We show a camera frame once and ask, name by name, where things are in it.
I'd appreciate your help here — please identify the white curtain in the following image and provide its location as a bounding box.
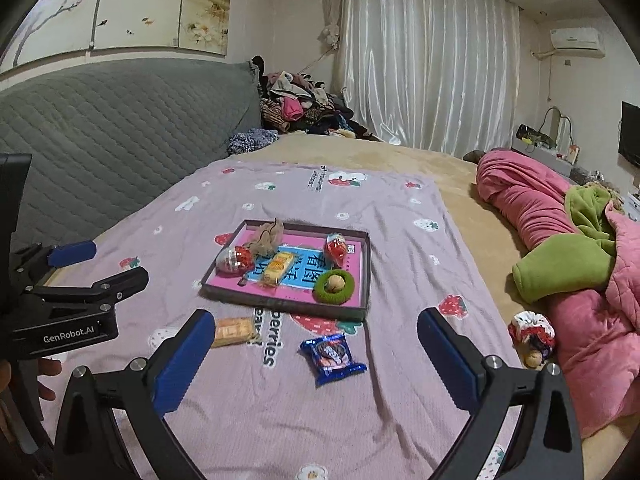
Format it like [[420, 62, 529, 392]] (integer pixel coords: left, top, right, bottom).
[[333, 0, 520, 157]]

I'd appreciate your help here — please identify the yellow packaged cake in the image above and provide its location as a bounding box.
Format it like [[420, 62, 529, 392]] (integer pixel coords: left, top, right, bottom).
[[259, 252, 297, 287]]

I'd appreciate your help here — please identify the small red white egg toy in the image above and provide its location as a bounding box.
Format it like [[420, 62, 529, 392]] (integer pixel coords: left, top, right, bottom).
[[323, 233, 348, 268]]

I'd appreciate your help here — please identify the tan walnut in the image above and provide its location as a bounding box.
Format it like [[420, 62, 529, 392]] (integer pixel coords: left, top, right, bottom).
[[326, 273, 346, 294]]

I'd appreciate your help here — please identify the red white egg toy packet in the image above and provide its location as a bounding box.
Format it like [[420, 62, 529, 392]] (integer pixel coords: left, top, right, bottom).
[[215, 246, 255, 276]]

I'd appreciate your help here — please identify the purple strawberry bed sheet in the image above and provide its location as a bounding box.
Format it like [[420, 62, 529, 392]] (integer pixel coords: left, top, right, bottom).
[[39, 159, 532, 480]]

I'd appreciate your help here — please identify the red white small scrunchie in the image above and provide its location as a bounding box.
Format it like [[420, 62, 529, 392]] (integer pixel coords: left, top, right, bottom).
[[508, 311, 555, 366]]

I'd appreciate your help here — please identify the beige mesh scrunchie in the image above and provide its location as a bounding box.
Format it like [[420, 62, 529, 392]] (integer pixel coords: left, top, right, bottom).
[[244, 219, 284, 258]]

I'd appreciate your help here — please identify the pink quilt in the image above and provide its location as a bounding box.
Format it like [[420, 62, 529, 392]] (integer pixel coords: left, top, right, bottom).
[[476, 150, 639, 438]]

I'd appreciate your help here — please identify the floral wall painting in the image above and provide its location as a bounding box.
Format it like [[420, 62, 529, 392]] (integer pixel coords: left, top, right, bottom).
[[1, 0, 230, 72]]

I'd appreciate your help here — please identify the grey quilted headboard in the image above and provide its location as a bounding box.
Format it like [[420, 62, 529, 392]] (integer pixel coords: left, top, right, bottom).
[[1, 58, 260, 249]]

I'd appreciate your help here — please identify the green fleece blanket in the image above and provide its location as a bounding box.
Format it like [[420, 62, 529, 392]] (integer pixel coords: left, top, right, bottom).
[[512, 183, 620, 302]]

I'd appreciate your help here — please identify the pile of clothes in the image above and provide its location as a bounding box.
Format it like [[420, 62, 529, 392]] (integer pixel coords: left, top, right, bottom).
[[250, 55, 378, 142]]

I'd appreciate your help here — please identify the blue cookie packet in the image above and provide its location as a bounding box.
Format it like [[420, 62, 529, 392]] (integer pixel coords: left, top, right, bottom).
[[299, 333, 368, 387]]

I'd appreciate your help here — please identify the black television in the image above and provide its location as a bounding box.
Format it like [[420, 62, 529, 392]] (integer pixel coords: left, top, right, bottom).
[[618, 101, 640, 168]]

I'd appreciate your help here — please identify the shallow box tray pink base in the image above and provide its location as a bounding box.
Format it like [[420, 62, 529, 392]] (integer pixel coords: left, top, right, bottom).
[[201, 222, 371, 322]]

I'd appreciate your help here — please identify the operator hand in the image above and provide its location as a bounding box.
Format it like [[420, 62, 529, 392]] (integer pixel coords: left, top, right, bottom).
[[0, 357, 63, 402]]

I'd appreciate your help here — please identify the wall air conditioner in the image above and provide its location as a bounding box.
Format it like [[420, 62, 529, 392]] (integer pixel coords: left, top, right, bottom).
[[549, 27, 605, 58]]

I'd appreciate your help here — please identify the dark floral cloth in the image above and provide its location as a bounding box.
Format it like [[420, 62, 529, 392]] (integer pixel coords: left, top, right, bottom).
[[227, 128, 279, 156]]

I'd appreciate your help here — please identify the green fuzzy hair scrunchie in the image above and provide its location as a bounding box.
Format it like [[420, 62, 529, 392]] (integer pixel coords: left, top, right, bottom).
[[312, 269, 355, 306]]

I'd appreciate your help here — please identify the orange cracker packet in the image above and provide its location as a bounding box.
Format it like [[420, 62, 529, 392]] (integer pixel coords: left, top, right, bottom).
[[212, 318, 259, 348]]

